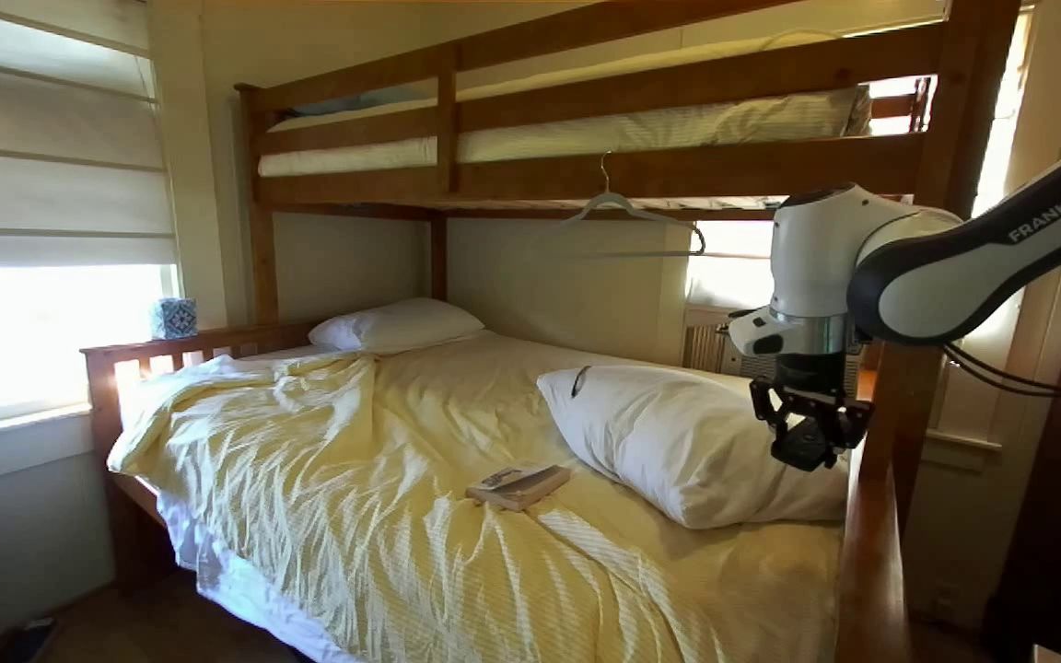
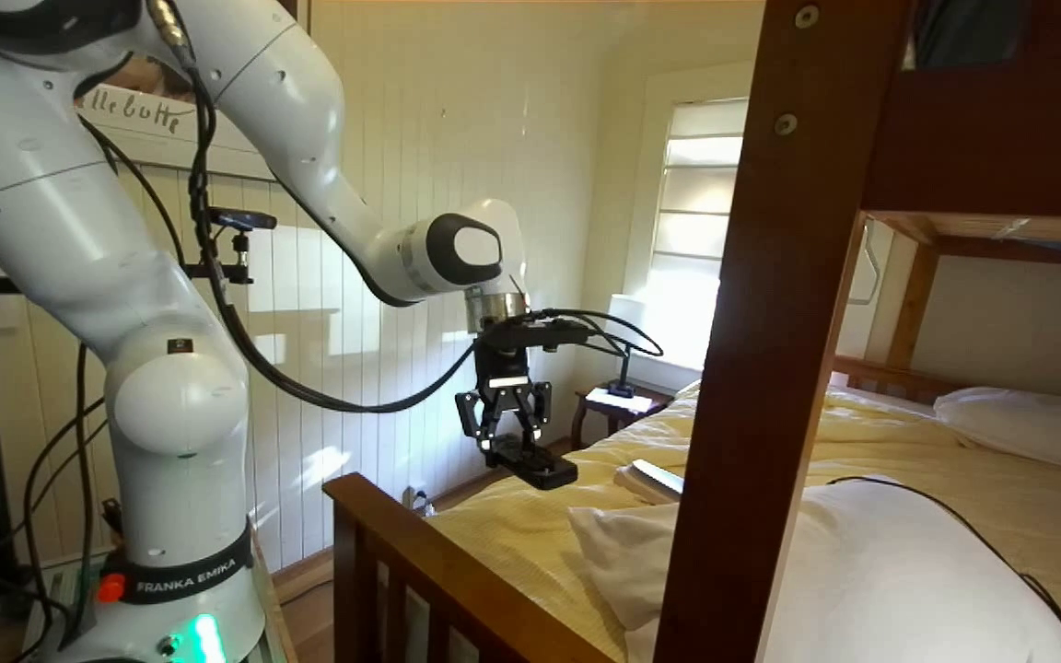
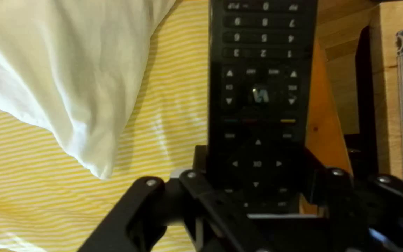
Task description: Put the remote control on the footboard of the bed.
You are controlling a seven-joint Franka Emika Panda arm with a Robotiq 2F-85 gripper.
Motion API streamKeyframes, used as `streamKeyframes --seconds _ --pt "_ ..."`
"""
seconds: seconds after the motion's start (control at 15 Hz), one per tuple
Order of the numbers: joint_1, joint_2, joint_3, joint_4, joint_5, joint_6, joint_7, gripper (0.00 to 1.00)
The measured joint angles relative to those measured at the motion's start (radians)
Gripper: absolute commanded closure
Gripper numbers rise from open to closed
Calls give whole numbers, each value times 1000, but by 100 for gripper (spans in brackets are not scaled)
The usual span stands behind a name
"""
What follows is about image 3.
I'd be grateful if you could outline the large white pillow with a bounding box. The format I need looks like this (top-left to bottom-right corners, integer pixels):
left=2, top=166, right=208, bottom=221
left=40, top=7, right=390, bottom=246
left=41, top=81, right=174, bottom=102
left=0, top=0, right=177, bottom=180

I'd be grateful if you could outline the wooden bed footboard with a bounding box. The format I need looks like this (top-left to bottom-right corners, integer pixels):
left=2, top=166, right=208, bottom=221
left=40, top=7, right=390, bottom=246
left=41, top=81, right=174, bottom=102
left=303, top=39, right=353, bottom=215

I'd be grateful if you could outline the black remote control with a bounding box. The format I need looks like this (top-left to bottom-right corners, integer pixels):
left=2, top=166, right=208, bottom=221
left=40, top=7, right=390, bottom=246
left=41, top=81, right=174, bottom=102
left=207, top=0, right=318, bottom=215

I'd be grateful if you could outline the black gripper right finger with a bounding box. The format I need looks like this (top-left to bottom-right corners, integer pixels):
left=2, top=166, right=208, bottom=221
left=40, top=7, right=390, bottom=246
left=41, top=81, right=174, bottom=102
left=303, top=148, right=403, bottom=252

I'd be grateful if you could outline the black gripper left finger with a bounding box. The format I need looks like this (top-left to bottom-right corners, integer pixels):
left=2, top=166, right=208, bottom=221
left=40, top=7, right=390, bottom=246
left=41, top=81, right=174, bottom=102
left=76, top=144, right=221, bottom=252

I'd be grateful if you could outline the yellow striped duvet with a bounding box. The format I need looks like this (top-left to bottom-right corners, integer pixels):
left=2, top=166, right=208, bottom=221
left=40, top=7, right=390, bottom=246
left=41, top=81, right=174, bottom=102
left=0, top=0, right=212, bottom=252

